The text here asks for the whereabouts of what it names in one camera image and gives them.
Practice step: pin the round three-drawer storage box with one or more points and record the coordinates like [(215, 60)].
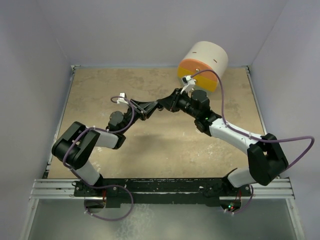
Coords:
[(207, 56)]

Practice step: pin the black earbud charging case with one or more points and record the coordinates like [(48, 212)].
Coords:
[(160, 108)]

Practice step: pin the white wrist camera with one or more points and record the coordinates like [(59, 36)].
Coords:
[(188, 84), (122, 99)]

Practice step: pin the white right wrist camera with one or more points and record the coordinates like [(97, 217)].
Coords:
[(188, 84)]

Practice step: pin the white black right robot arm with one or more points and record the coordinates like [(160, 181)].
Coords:
[(266, 159)]

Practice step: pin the aluminium frame rail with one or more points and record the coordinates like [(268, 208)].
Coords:
[(280, 188)]

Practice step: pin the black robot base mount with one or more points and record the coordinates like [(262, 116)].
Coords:
[(208, 191)]

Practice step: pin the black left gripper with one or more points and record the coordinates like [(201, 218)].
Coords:
[(146, 107)]

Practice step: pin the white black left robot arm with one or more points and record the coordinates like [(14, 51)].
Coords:
[(76, 144)]

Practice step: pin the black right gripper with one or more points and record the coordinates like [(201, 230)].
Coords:
[(168, 102)]

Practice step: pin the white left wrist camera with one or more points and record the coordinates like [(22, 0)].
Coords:
[(122, 99)]

